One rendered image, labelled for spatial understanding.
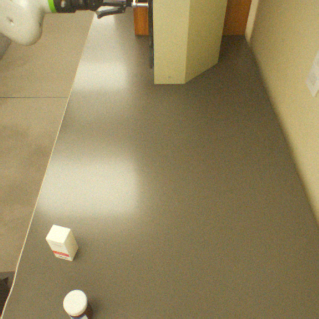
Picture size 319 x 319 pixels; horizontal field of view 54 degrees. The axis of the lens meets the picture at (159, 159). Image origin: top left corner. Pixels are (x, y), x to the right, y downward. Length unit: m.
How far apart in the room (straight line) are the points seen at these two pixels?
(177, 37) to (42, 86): 2.03
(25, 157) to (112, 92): 1.32
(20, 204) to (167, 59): 1.37
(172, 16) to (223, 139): 0.41
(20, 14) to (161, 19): 0.42
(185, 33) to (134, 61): 0.31
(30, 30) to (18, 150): 1.46
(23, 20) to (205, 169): 0.69
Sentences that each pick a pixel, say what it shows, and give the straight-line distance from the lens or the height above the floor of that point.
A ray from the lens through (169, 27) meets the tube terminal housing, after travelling 1.06.
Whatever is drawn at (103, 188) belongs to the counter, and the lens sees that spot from 0.84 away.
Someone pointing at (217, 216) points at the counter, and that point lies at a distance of 0.80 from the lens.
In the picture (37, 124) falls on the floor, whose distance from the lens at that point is 2.58.
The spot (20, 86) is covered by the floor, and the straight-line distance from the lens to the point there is 3.03.
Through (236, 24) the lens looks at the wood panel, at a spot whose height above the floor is 0.99.
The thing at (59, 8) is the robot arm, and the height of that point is 1.18.
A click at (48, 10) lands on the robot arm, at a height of 1.18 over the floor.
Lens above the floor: 1.61
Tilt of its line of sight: 49 degrees down
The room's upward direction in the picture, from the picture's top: straight up
